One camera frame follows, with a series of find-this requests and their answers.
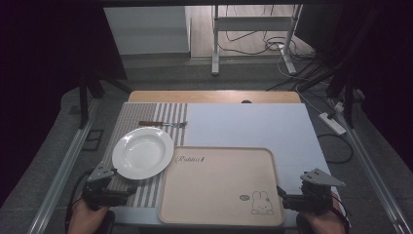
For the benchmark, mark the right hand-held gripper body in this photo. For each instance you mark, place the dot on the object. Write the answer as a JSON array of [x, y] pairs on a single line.
[[316, 195]]

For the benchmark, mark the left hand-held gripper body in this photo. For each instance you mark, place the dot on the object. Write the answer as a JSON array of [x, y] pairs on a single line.
[[97, 190]]

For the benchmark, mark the white plate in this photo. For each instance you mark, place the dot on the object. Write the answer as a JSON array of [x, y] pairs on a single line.
[[142, 152]]

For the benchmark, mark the person's right hand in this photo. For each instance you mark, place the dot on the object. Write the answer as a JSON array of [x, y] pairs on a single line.
[[324, 222]]

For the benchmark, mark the person's left hand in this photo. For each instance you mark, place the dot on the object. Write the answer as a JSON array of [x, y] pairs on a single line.
[[85, 219]]

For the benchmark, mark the beige tray with rabbit print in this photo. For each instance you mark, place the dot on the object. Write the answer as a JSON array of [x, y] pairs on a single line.
[[217, 188]]

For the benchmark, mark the white power strip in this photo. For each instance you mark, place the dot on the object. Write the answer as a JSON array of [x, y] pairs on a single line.
[[331, 123]]

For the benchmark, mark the pale blue board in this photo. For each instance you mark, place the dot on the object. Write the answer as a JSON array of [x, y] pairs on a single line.
[[253, 126]]

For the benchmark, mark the grey striped placemat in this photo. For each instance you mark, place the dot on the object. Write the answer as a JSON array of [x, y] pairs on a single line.
[[146, 112]]

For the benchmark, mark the black metal stand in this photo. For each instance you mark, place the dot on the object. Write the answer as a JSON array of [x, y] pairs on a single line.
[[84, 100], [348, 97]]

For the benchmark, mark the wooden table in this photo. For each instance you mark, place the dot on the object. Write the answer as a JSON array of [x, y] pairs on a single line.
[[211, 96]]

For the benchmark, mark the white cabinet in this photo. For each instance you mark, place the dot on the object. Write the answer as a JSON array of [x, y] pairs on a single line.
[[146, 31]]

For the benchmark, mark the aluminium rail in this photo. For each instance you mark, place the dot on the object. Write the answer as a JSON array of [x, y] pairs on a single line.
[[373, 169], [61, 172]]

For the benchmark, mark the white metal desk frame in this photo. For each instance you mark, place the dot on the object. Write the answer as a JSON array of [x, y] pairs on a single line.
[[253, 23]]

